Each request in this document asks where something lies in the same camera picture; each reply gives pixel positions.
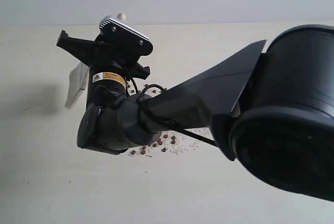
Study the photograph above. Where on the white paint brush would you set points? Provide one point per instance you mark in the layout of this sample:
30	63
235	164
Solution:
78	80

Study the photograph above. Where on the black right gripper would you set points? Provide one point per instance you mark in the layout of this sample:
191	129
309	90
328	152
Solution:
103	58

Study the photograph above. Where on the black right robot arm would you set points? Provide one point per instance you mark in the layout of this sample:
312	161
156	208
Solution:
270	108

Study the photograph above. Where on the pile of brown pellets and grains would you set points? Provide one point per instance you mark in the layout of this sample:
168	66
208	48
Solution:
169	141

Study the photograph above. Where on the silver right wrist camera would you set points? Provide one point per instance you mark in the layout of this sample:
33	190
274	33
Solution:
124	36

